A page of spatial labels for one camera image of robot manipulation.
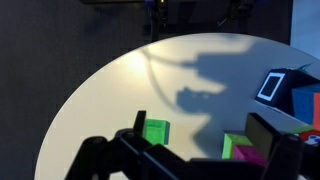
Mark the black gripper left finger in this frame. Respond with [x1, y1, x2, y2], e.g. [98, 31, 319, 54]
[64, 110, 191, 180]

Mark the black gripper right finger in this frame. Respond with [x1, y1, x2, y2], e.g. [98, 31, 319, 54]
[244, 112, 320, 180]

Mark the green toy block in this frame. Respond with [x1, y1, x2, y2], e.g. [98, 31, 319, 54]
[142, 118, 171, 146]

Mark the magenta toy block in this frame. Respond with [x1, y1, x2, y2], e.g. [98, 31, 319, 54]
[233, 144, 269, 168]

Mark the blue toy block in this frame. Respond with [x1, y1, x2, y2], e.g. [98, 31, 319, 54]
[292, 84, 320, 126]

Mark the orange toy block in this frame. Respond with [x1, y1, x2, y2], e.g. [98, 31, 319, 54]
[313, 92, 320, 132]

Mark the lime toy block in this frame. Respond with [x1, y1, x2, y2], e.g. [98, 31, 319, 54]
[222, 132, 254, 160]

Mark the black blue camera stand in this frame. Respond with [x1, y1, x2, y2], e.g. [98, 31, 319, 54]
[143, 0, 188, 43]

